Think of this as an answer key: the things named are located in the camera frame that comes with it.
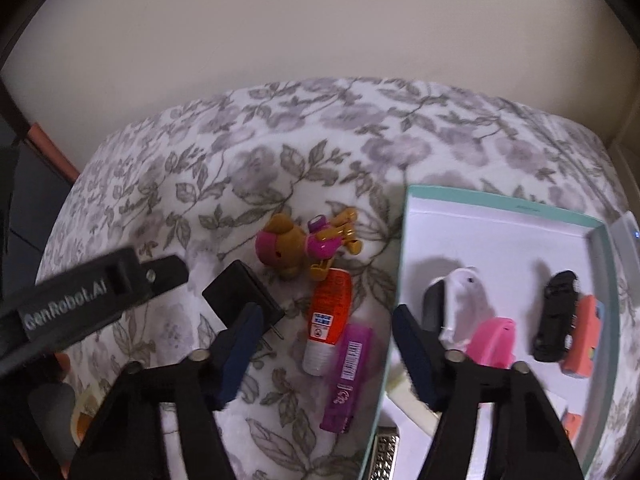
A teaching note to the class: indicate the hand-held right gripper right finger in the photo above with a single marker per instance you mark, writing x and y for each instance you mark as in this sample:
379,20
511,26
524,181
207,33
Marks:
415,360

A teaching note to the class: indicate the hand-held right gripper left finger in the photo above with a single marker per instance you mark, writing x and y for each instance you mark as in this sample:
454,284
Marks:
240,355

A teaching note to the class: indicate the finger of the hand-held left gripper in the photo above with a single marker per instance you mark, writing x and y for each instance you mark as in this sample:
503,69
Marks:
167,272

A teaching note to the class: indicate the black charger block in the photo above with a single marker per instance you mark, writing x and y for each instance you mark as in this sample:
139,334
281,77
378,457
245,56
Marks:
232,285

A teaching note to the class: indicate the pink band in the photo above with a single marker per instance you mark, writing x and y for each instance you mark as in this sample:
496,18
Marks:
492,340

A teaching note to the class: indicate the gold black patterned hair clip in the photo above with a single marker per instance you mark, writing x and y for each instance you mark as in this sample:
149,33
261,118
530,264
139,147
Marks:
385,457

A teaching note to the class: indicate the teal box with white inside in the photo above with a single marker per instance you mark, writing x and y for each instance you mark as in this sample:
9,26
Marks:
500,240

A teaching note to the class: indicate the black toy car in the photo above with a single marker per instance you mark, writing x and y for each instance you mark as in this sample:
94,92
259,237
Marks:
555,315

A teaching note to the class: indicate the blue and orange toy block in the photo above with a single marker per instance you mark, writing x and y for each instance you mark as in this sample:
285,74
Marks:
580,335

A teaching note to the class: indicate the orange and white tube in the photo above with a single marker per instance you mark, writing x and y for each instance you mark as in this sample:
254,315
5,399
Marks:
327,320

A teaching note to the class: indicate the cream round object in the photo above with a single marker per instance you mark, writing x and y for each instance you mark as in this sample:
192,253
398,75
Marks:
85,410

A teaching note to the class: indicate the floral printed blanket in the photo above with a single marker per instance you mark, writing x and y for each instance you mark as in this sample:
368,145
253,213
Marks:
200,170

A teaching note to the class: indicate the dark cabinet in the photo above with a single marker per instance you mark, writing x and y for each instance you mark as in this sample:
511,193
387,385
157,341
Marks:
20,210

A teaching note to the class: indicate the orange-red board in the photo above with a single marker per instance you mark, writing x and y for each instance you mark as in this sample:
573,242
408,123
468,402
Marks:
50,152

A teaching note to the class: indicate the orange eraser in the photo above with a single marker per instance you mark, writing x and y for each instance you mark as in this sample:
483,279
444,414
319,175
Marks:
572,422

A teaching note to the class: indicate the white device with blue light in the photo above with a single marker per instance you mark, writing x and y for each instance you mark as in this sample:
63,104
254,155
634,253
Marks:
627,240

